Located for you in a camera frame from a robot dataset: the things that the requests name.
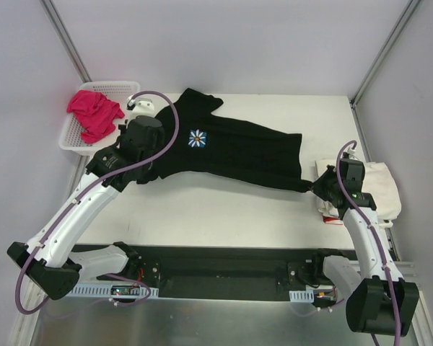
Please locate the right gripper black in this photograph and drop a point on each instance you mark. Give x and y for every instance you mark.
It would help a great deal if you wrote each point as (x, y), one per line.
(325, 184)

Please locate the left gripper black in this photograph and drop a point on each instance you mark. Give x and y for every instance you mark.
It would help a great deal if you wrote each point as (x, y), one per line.
(153, 117)

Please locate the black t shirt daisy logo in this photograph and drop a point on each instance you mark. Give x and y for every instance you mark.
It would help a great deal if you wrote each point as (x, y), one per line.
(226, 147)

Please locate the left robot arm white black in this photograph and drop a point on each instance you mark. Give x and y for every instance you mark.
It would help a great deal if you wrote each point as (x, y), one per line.
(48, 258)

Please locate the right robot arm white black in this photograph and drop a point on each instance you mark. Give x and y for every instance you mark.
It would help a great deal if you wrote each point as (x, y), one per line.
(377, 297)

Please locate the red white folded shirt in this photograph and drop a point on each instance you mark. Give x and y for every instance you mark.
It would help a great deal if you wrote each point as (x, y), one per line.
(332, 220)

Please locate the folded white t shirt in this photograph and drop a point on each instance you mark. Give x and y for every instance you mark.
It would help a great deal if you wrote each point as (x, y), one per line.
(379, 182)

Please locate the pink t shirt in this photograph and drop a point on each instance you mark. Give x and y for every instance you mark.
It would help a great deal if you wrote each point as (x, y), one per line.
(95, 113)

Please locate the white plastic basket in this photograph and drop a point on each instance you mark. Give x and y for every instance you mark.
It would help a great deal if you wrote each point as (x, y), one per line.
(117, 91)

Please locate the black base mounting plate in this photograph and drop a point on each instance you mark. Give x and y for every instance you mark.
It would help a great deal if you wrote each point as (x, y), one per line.
(241, 274)

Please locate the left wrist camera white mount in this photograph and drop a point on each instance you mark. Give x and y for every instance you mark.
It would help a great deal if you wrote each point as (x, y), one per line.
(140, 106)

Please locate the aluminium rail extrusion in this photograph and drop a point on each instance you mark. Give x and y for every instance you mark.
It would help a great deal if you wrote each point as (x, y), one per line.
(407, 269)

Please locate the right white cable duct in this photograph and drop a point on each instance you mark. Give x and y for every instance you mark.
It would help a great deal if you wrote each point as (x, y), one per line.
(301, 296)

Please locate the white cable duct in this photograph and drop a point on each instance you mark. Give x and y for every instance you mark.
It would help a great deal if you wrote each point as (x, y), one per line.
(106, 290)
(301, 296)

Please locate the left white cable duct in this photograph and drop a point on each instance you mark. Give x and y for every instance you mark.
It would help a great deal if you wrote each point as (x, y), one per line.
(106, 290)

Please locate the left aluminium frame post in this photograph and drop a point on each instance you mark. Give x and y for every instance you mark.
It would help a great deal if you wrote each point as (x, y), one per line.
(64, 36)

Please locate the aluminium frame post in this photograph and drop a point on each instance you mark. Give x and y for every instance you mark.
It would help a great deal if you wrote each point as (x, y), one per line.
(64, 36)
(397, 30)

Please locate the right aluminium frame post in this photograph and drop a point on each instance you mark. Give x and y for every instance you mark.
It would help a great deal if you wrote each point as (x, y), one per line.
(397, 30)

